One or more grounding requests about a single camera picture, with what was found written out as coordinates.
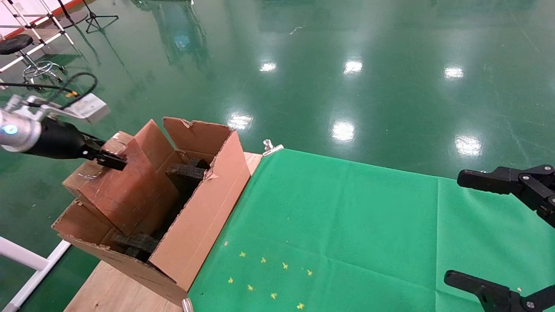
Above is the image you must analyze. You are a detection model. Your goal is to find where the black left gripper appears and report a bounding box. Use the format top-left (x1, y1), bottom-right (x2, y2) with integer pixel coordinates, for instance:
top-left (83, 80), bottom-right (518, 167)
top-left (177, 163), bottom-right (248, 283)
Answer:
top-left (24, 117), bottom-right (128, 171)

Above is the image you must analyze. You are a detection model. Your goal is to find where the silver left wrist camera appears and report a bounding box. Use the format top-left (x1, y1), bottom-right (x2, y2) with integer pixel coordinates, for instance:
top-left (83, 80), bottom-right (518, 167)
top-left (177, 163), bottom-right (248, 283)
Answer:
top-left (7, 92), bottom-right (111, 125)

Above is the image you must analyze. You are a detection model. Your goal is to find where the black round stool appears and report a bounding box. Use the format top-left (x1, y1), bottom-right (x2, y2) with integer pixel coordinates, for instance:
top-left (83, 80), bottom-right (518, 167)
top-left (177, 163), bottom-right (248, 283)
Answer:
top-left (0, 34), bottom-right (68, 91)

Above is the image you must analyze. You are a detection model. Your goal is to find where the black braided camera cable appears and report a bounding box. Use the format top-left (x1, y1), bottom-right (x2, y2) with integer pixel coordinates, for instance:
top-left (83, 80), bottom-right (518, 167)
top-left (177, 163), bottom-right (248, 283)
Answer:
top-left (0, 71), bottom-right (98, 109)

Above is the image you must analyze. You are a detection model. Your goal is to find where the green cloth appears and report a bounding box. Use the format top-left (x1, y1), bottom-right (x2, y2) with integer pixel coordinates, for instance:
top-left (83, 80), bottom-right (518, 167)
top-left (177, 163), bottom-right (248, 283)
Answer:
top-left (189, 149), bottom-right (555, 312)

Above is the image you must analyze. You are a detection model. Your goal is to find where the black round base stand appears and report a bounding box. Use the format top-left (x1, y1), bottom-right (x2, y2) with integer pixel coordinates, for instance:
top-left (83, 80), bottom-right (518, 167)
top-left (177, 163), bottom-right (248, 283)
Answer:
top-left (56, 0), bottom-right (89, 28)

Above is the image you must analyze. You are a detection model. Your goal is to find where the large open cardboard carton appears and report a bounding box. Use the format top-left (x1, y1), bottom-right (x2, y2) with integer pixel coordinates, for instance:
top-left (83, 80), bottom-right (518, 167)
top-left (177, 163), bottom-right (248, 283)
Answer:
top-left (51, 116), bottom-right (253, 306)

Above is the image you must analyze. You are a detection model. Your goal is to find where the black tripod stand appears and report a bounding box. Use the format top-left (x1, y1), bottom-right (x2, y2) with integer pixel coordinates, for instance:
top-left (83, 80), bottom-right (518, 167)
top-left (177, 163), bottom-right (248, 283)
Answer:
top-left (82, 0), bottom-right (120, 34)

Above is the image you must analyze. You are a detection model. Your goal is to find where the white table leg frame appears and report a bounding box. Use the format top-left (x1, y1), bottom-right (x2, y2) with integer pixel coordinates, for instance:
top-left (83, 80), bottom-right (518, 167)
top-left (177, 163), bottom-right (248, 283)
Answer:
top-left (0, 236), bottom-right (72, 312)

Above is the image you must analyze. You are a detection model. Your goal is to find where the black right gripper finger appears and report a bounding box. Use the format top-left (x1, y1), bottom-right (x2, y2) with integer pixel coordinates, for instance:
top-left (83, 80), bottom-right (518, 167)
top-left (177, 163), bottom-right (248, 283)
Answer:
top-left (457, 165), bottom-right (555, 228)
top-left (444, 271), bottom-right (555, 312)

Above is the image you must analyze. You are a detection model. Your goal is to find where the white metal frame table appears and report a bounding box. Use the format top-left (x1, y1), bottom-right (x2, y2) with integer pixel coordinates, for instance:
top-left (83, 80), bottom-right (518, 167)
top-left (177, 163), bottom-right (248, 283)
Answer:
top-left (0, 0), bottom-right (76, 89)

